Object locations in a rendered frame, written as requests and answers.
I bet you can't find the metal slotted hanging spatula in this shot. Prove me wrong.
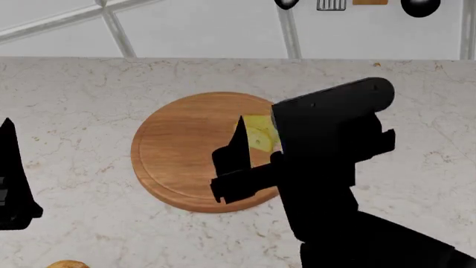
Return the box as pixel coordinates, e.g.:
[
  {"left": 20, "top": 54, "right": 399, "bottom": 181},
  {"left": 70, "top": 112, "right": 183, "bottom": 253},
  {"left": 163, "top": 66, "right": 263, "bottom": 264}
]
[{"left": 316, "top": 0, "right": 347, "bottom": 12}]

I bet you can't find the golden bread roll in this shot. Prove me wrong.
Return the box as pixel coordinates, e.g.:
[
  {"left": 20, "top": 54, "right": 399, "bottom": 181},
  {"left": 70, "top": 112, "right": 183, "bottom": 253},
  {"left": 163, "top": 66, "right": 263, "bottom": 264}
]
[{"left": 45, "top": 259, "right": 91, "bottom": 268}]

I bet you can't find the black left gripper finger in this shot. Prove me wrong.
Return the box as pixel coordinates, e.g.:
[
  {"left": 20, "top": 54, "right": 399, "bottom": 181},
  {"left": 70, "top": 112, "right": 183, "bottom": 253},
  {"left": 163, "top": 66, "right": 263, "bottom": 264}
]
[{"left": 0, "top": 116, "right": 35, "bottom": 206}]

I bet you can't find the yellow cheese wedge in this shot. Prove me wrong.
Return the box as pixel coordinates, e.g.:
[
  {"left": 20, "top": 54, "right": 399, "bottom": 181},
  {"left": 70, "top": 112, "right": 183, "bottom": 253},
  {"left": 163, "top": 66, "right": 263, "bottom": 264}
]
[{"left": 235, "top": 114, "right": 283, "bottom": 154}]

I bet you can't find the large black hanging ladle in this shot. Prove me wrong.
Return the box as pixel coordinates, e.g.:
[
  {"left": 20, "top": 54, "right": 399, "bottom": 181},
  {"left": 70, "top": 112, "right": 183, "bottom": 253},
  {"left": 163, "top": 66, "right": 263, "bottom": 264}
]
[{"left": 400, "top": 0, "right": 442, "bottom": 19}]

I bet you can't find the small black hanging ladle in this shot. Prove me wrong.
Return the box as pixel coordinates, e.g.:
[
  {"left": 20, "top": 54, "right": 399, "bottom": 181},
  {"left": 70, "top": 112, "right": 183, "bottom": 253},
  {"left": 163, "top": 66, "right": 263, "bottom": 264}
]
[{"left": 274, "top": 0, "right": 300, "bottom": 11}]

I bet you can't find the round wooden cutting board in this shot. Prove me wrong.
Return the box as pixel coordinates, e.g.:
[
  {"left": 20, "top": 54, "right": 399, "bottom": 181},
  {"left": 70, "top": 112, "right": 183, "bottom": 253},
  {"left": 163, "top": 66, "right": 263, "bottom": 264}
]
[{"left": 130, "top": 91, "right": 284, "bottom": 214}]

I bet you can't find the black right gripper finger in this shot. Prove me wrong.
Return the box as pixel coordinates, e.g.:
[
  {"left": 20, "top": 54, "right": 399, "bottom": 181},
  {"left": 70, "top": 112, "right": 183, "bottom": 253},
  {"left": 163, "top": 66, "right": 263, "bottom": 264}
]
[{"left": 211, "top": 115, "right": 253, "bottom": 177}]

